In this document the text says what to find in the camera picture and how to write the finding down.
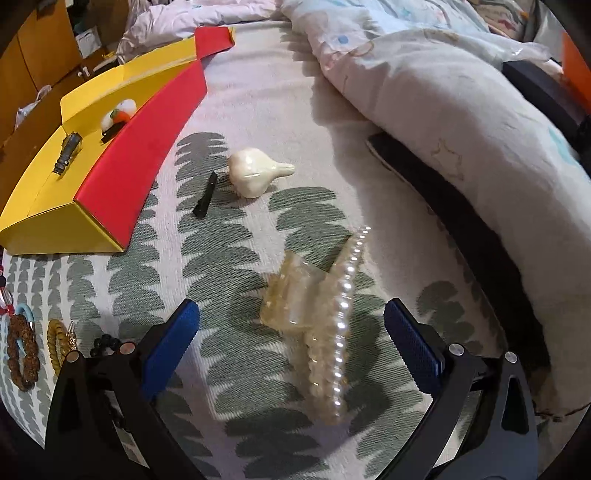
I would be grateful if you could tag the pearl beaded hair claw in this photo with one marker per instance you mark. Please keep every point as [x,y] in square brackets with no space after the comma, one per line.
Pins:
[339,332]

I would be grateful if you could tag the wooden cabinet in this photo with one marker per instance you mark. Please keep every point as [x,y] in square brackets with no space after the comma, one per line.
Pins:
[32,46]

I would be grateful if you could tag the white orange pom-pom hair clip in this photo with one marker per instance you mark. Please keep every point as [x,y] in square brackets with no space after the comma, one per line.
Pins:
[117,117]

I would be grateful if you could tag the cream garlic charm hair clip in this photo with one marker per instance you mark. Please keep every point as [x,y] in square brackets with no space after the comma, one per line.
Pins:
[254,173]

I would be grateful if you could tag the pastel printed quilt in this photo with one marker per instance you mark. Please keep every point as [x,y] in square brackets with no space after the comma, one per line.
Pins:
[438,115]

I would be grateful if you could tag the black rounded bar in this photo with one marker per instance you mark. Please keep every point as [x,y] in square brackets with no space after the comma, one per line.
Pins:
[540,92]

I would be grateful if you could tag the yellow and red cardboard box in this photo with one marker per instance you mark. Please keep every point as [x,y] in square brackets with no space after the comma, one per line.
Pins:
[124,184]

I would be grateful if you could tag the orange object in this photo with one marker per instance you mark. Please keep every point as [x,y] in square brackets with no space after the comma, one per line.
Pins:
[577,69]

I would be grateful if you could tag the pink blanket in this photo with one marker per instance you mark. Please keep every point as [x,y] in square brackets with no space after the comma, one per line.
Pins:
[161,23]

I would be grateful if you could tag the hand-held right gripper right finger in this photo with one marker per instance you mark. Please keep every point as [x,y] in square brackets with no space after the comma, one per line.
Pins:
[411,341]

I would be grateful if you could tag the white box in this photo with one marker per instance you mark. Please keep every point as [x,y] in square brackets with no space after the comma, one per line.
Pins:
[90,41]

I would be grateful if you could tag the white plastic bag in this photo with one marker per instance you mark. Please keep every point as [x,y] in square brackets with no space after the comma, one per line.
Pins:
[30,108]

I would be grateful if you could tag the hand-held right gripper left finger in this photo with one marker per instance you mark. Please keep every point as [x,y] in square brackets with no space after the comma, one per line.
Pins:
[171,337]

